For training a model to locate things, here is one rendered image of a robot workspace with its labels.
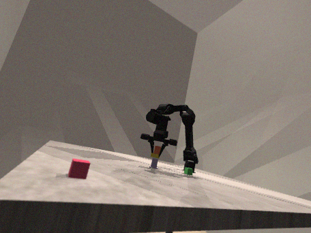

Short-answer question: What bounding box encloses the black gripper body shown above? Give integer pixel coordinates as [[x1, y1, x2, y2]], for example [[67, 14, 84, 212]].
[[140, 125, 177, 146]]

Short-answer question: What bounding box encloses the green block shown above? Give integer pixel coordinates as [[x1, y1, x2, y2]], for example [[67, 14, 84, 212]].
[[184, 168, 193, 175]]

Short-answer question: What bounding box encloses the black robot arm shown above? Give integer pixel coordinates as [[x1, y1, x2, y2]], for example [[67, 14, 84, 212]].
[[146, 104, 198, 173]]

